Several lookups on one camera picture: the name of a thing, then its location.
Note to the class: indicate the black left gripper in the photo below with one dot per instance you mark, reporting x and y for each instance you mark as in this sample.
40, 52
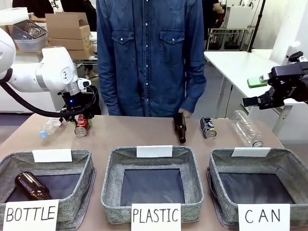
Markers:
74, 103

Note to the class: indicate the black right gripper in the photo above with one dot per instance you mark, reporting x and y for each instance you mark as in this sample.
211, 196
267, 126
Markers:
291, 81

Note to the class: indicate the red aluminium can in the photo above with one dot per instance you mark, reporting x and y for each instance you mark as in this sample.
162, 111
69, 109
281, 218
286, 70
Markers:
82, 127

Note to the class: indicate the brown glass bottle slim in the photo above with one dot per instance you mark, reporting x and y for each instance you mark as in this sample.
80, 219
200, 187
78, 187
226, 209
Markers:
181, 128

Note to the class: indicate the person's right forearm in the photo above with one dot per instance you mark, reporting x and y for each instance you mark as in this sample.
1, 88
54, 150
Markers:
109, 96

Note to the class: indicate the person's left forearm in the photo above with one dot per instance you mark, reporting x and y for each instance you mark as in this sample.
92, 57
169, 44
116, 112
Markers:
195, 96

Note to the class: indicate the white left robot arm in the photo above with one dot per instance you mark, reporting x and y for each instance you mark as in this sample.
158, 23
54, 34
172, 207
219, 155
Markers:
53, 72

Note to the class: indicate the black aluminium can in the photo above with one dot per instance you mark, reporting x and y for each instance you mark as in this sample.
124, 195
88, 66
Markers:
208, 127

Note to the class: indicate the grey fabric basket plastic sign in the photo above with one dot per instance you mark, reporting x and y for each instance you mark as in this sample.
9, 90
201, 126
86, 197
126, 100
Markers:
115, 183

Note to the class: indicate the grey fabric basket bottle sign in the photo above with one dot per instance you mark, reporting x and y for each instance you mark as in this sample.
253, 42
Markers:
72, 192

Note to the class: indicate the grey fabric basket can sign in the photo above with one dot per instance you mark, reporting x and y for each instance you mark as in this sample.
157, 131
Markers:
216, 183

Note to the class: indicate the metal mesh basket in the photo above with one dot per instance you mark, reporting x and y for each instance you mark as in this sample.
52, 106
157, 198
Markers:
30, 30

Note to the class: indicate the white paper sign CAN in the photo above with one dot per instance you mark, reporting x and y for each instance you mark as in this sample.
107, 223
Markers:
263, 216

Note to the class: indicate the person's left hand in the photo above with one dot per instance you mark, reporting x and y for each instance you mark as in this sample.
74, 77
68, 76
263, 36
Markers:
186, 113

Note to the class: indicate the crumpled plastic bottle blue cap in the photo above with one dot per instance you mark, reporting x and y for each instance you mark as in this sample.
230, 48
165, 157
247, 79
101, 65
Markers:
51, 126

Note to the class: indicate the clear plastic bottle uncapped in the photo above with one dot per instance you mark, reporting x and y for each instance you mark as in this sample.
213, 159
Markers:
245, 127

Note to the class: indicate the white work table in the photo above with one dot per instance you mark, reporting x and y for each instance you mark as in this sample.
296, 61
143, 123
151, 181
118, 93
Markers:
231, 65

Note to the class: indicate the blank white card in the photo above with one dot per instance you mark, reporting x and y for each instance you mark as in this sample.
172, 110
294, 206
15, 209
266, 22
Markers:
154, 151
51, 156
250, 152

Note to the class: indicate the small cardboard box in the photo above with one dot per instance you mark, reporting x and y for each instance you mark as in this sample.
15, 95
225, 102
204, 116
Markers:
80, 53

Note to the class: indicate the black tripod pole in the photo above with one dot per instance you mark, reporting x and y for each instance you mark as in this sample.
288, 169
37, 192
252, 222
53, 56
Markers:
259, 21

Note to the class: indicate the flat closed cardboard box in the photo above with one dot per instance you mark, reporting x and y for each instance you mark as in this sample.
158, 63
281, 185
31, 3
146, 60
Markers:
69, 43

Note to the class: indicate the white box appliance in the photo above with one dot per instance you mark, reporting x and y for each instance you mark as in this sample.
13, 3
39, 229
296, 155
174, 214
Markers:
239, 16

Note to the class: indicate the brown glass bottle wide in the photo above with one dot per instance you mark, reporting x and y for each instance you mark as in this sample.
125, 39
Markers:
31, 186

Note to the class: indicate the background person with red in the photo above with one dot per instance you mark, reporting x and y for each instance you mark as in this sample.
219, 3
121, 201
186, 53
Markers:
215, 14

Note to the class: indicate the person's denim shirt torso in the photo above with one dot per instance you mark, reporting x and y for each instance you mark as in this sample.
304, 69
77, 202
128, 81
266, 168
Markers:
149, 60

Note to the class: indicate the clear plastic storage bin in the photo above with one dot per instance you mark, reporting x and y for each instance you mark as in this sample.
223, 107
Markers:
29, 44

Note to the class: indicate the large open cardboard box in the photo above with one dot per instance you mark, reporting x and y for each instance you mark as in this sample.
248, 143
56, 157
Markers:
67, 26

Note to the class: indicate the white paper sign BOTTLE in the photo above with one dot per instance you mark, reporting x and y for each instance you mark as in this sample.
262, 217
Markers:
29, 214

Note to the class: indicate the background person in black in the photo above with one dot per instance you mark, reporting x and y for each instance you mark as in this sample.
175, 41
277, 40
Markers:
36, 7
79, 9

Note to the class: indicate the white paper sign PLASTIC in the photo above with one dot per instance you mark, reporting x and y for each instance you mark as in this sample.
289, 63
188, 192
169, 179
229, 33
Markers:
156, 216

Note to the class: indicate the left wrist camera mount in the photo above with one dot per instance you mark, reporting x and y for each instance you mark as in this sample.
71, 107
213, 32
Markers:
84, 83

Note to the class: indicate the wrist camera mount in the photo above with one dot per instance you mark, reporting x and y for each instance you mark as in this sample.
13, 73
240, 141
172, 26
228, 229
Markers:
297, 57
84, 83

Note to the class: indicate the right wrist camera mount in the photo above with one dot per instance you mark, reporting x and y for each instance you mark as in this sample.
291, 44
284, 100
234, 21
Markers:
297, 57

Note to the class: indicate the metal frame table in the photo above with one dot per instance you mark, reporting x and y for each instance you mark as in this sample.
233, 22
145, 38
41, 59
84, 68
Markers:
228, 38

